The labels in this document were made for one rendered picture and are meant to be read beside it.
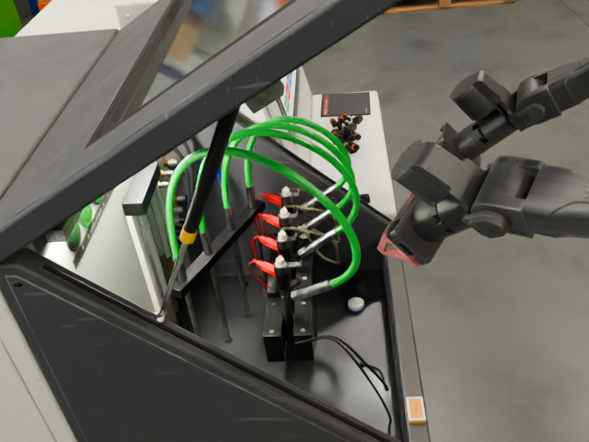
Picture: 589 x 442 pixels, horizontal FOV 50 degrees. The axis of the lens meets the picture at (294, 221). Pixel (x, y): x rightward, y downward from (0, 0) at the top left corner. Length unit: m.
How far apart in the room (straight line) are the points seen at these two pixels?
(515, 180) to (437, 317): 2.01
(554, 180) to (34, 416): 0.82
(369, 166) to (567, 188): 1.13
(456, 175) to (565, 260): 2.34
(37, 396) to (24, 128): 0.41
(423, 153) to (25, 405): 0.71
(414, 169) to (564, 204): 0.17
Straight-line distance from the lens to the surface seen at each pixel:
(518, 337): 2.68
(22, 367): 1.01
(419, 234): 0.84
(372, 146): 1.87
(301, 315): 1.34
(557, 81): 1.13
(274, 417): 1.00
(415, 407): 1.21
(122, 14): 1.42
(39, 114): 1.11
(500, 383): 2.51
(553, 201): 0.69
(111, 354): 0.94
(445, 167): 0.74
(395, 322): 1.36
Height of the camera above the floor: 1.93
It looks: 37 degrees down
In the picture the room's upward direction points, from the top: 7 degrees counter-clockwise
